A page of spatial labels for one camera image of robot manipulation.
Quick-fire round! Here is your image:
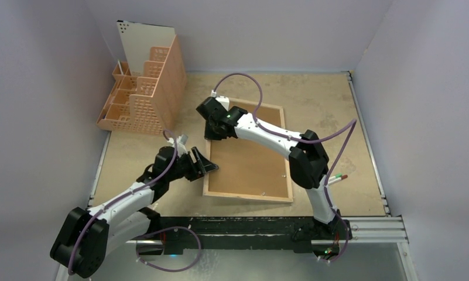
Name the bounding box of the aluminium table frame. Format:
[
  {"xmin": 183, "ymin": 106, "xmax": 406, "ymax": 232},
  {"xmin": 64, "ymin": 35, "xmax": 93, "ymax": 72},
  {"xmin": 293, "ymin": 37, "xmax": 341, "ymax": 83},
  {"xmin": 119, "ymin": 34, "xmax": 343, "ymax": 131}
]
[{"xmin": 53, "ymin": 71, "xmax": 418, "ymax": 281}]

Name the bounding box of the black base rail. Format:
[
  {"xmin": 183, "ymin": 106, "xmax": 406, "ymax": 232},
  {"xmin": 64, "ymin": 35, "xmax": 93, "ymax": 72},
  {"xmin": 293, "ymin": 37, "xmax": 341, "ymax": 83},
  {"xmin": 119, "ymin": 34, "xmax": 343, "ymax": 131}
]
[{"xmin": 133, "ymin": 208, "xmax": 352, "ymax": 257}]

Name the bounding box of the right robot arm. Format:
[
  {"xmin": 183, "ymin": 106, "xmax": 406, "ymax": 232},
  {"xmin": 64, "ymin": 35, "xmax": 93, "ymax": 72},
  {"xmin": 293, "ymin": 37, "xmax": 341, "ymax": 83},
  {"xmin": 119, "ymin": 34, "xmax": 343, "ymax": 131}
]
[{"xmin": 196, "ymin": 97, "xmax": 338, "ymax": 238}]

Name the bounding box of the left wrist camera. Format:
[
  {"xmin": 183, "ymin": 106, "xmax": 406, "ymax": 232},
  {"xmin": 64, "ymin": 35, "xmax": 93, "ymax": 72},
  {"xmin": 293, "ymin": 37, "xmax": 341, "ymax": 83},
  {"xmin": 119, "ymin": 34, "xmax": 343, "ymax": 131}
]
[{"xmin": 175, "ymin": 134, "xmax": 188, "ymax": 156}]

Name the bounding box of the beige perforated folder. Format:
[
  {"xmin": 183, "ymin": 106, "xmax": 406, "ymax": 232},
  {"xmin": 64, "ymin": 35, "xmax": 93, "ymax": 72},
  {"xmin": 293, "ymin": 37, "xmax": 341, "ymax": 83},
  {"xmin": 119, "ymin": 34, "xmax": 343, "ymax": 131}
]
[{"xmin": 117, "ymin": 20, "xmax": 176, "ymax": 76}]

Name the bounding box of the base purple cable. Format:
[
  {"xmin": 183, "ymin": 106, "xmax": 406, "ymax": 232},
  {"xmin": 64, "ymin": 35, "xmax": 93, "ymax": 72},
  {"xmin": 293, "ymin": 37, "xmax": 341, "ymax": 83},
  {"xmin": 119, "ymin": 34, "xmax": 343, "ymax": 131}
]
[
  {"xmin": 317, "ymin": 217, "xmax": 353, "ymax": 265},
  {"xmin": 135, "ymin": 226, "xmax": 202, "ymax": 273}
]

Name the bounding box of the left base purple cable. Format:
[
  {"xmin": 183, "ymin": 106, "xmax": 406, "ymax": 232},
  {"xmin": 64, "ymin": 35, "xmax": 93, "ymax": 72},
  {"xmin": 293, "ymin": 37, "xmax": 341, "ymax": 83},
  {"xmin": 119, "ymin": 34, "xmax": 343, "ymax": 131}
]
[{"xmin": 135, "ymin": 226, "xmax": 202, "ymax": 273}]

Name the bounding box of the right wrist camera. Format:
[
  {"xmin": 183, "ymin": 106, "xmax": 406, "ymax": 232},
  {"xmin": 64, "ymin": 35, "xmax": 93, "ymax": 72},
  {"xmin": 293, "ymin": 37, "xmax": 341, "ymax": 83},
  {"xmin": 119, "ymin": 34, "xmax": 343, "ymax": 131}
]
[{"xmin": 210, "ymin": 90, "xmax": 230, "ymax": 111}]

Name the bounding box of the brown cardboard backing board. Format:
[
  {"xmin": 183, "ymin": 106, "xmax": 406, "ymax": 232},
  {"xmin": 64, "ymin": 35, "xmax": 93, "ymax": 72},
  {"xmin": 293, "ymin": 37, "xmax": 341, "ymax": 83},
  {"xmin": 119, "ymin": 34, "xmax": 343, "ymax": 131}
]
[{"xmin": 207, "ymin": 101, "xmax": 290, "ymax": 199}]

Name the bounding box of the white wooden picture frame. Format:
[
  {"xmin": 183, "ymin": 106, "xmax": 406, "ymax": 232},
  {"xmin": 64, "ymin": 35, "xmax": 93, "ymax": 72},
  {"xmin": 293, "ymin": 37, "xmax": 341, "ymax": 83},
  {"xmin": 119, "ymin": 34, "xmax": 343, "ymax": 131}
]
[{"xmin": 197, "ymin": 97, "xmax": 296, "ymax": 203}]

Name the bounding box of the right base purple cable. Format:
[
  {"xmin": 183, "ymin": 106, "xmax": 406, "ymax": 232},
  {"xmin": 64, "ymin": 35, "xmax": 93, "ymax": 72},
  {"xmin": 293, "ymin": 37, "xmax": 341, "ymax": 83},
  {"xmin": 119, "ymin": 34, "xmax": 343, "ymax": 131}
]
[{"xmin": 317, "ymin": 217, "xmax": 353, "ymax": 265}]

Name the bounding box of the orange plastic file organizer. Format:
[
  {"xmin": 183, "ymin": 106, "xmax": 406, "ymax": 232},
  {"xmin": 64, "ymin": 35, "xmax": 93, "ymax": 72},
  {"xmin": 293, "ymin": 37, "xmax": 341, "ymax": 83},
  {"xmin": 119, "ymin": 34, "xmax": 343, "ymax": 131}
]
[{"xmin": 96, "ymin": 36, "xmax": 187, "ymax": 135}]

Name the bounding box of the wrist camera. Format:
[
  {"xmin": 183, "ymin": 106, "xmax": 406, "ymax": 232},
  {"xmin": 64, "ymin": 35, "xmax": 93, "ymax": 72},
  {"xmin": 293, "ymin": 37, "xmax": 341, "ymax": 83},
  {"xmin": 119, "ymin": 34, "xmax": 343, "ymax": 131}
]
[
  {"xmin": 175, "ymin": 134, "xmax": 188, "ymax": 156},
  {"xmin": 210, "ymin": 90, "xmax": 230, "ymax": 111}
]

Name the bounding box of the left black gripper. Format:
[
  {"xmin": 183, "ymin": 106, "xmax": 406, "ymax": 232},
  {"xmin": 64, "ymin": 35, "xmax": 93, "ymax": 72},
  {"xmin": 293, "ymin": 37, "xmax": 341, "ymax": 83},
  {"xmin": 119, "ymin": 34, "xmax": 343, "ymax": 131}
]
[{"xmin": 166, "ymin": 147, "xmax": 217, "ymax": 182}]

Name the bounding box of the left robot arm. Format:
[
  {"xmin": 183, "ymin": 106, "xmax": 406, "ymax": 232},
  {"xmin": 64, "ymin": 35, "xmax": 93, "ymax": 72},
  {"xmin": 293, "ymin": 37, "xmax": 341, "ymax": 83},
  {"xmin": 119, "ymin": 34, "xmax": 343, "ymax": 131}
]
[{"xmin": 50, "ymin": 146, "xmax": 218, "ymax": 278}]

